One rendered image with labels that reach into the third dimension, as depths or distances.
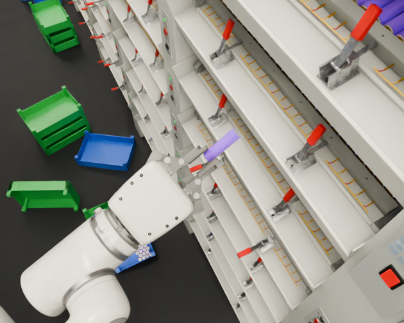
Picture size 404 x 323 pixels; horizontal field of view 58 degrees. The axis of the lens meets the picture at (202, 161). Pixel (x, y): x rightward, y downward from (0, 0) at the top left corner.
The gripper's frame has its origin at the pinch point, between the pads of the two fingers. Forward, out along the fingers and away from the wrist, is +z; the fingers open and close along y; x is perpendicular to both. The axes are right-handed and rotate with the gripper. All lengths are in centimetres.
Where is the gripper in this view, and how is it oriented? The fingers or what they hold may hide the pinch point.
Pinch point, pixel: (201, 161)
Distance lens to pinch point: 56.5
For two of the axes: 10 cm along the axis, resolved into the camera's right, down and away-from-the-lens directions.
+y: 6.3, 7.7, 0.0
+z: 7.7, -6.3, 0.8
